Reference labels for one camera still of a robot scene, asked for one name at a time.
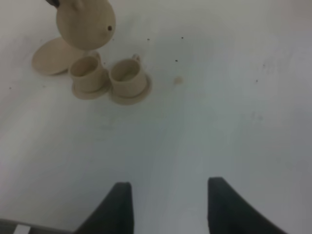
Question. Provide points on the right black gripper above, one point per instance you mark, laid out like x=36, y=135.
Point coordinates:
x=9, y=226

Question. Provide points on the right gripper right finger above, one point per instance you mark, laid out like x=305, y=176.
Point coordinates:
x=229, y=213

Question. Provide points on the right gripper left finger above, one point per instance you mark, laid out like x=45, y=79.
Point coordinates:
x=115, y=214

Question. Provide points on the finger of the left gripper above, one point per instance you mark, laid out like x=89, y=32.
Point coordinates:
x=54, y=3

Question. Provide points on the beige teapot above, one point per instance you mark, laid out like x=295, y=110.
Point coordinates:
x=86, y=24

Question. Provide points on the beige teapot saucer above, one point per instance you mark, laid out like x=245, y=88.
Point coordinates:
x=55, y=57

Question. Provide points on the left beige teacup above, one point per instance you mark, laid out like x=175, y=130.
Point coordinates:
x=87, y=64

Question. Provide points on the beige teacup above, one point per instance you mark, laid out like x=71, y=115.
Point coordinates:
x=87, y=64
x=128, y=78

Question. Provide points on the left teacup saucer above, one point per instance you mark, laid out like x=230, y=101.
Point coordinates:
x=85, y=93

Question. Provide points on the teacup saucer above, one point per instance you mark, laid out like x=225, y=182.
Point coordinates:
x=85, y=93
x=131, y=100

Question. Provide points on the right beige teacup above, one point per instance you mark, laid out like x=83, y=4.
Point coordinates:
x=128, y=78

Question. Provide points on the right teacup saucer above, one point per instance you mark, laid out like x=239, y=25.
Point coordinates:
x=131, y=100

